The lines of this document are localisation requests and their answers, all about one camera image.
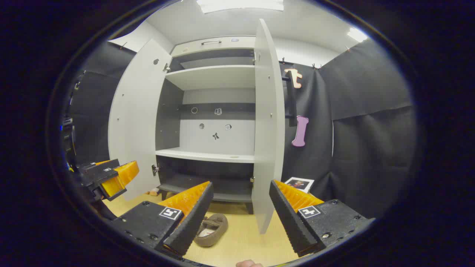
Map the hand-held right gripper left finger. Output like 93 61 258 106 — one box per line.
111 181 214 257

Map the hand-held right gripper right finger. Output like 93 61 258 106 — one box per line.
269 180 375 258

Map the brown fuzzy shoe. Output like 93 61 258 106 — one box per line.
194 213 228 247

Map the grey cabinet door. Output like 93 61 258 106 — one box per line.
108 39 173 201
251 19 298 235

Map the ceiling light panel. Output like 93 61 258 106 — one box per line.
197 0 284 14
347 27 368 42

